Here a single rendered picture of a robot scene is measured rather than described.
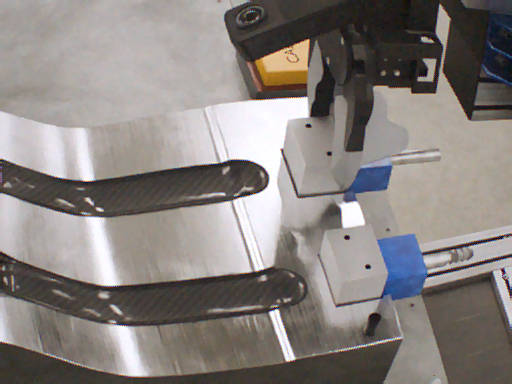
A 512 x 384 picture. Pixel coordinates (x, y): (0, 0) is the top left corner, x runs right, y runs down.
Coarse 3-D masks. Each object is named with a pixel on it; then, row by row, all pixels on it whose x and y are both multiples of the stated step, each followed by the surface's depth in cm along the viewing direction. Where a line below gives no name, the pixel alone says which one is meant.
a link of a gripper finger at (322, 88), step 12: (312, 60) 94; (324, 60) 92; (312, 72) 95; (324, 72) 92; (312, 84) 95; (324, 84) 94; (336, 84) 96; (312, 96) 96; (324, 96) 95; (312, 108) 96; (324, 108) 97
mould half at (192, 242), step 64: (0, 128) 93; (64, 128) 98; (128, 128) 100; (192, 128) 100; (256, 128) 100; (64, 256) 88; (128, 256) 90; (192, 256) 91; (256, 256) 91; (0, 320) 77; (64, 320) 82; (256, 320) 87; (320, 320) 87; (384, 320) 88
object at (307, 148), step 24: (288, 120) 96; (312, 120) 96; (288, 144) 97; (312, 144) 95; (288, 168) 98; (312, 168) 93; (360, 168) 96; (384, 168) 96; (312, 192) 95; (336, 192) 96; (360, 192) 97
